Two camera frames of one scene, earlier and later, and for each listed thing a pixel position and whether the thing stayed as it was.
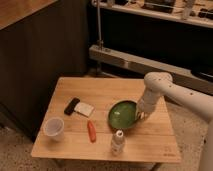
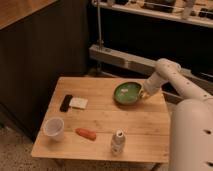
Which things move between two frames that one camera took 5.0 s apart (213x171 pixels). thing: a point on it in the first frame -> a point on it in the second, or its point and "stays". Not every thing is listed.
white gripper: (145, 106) -> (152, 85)
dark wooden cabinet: (40, 41) stays
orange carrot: (92, 131) -> (90, 134)
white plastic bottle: (118, 142) stays
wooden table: (93, 118) stays
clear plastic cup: (53, 128) stays
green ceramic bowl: (122, 114) -> (128, 93)
